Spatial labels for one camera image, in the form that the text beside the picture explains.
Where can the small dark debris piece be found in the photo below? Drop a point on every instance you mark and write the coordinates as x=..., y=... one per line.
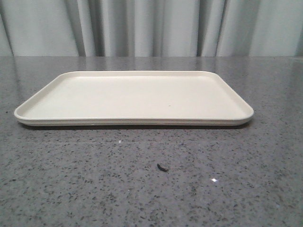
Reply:
x=162, y=168

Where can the cream rectangular plastic tray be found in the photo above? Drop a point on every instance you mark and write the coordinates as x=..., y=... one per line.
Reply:
x=100, y=98

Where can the grey pleated curtain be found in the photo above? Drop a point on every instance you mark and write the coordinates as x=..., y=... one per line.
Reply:
x=143, y=28

